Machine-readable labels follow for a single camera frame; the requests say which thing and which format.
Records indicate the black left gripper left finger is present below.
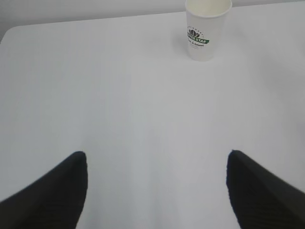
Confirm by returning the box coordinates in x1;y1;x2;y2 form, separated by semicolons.
0;151;88;229

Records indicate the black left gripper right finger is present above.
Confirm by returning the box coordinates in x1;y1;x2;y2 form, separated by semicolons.
226;150;305;229

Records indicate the white paper cup green logo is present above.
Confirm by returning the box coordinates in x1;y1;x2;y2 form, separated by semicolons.
185;0;233;61

